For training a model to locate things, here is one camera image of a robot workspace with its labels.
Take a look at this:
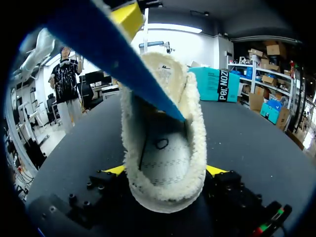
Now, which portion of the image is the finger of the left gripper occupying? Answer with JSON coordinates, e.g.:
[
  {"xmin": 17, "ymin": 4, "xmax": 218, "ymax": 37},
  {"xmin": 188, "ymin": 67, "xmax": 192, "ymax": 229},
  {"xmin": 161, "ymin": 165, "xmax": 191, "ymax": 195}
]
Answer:
[{"xmin": 109, "ymin": 1, "xmax": 147, "ymax": 42}]

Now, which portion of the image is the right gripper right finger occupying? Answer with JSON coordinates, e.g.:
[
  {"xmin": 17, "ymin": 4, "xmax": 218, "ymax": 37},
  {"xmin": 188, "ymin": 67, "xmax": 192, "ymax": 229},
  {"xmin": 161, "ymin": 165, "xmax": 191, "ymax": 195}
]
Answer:
[{"xmin": 202, "ymin": 164, "xmax": 271, "ymax": 223}]

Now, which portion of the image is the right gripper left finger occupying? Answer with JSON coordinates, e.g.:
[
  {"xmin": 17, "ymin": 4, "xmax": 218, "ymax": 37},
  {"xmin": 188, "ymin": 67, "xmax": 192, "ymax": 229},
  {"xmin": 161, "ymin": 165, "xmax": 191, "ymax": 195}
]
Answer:
[{"xmin": 67, "ymin": 164, "xmax": 132, "ymax": 229}]

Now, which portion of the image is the cream fleece shoe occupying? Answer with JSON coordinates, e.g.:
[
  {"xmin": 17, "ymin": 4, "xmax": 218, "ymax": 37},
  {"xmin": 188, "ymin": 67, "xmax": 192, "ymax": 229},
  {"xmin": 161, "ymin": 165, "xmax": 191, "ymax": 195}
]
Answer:
[{"xmin": 120, "ymin": 51, "xmax": 207, "ymax": 214}]

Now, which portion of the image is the person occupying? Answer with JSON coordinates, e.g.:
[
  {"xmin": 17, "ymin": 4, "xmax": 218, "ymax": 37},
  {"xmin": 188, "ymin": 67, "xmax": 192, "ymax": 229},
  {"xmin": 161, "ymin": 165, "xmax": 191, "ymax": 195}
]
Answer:
[{"xmin": 49, "ymin": 45, "xmax": 84, "ymax": 134}]

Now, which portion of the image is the teal box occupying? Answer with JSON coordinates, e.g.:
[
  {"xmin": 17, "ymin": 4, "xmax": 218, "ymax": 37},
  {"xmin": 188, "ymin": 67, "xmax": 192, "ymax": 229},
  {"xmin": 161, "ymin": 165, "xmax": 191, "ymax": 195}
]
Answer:
[{"xmin": 188, "ymin": 66, "xmax": 240, "ymax": 103}]

